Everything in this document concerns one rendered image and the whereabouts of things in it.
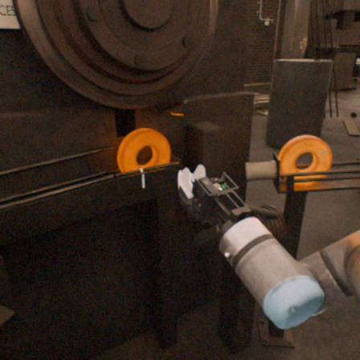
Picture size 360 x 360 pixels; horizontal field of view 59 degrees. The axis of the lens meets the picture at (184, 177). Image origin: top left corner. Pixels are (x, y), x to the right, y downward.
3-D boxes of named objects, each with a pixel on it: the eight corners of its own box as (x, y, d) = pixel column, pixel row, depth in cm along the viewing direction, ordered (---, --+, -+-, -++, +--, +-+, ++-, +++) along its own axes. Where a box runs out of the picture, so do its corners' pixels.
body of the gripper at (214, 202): (222, 169, 64) (260, 208, 57) (214, 200, 70) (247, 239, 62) (191, 177, 61) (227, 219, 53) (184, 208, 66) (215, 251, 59)
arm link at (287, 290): (292, 333, 52) (271, 336, 45) (247, 273, 60) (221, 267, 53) (335, 296, 50) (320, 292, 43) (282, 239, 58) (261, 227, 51)
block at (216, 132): (184, 191, 108) (184, 122, 99) (203, 186, 112) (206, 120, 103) (202, 204, 100) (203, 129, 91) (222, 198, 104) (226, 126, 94)
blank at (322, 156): (291, 191, 100) (294, 196, 97) (267, 153, 95) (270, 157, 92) (336, 165, 97) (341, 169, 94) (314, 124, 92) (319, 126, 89)
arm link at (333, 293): (354, 299, 59) (341, 296, 50) (300, 323, 63) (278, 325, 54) (326, 254, 65) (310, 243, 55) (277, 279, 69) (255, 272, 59)
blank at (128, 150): (112, 134, 83) (116, 137, 81) (162, 122, 90) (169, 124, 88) (120, 186, 90) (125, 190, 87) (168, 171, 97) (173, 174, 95)
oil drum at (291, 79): (253, 140, 367) (260, 58, 333) (289, 133, 395) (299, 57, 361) (293, 154, 320) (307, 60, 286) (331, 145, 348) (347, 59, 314)
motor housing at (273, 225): (208, 336, 120) (213, 213, 100) (251, 312, 131) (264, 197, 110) (230, 363, 110) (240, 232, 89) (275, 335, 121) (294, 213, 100)
